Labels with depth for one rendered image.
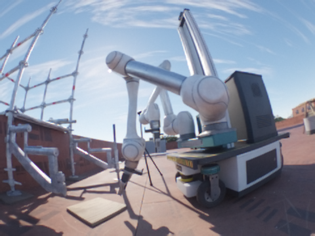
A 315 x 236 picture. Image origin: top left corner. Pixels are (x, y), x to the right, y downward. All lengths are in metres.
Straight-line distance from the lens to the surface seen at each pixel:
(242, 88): 0.97
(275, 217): 0.70
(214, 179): 0.73
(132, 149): 0.63
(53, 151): 0.84
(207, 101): 0.48
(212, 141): 0.67
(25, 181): 1.64
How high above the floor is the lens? 0.40
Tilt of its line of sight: 13 degrees up
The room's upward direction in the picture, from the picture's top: 6 degrees counter-clockwise
